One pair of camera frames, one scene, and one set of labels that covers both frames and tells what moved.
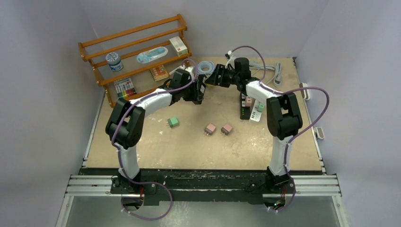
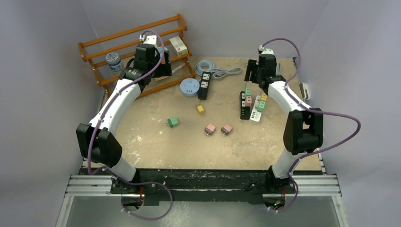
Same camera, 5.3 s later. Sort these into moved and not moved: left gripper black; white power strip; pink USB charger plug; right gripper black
Moved: right gripper black; left gripper black
Not moved: white power strip; pink USB charger plug
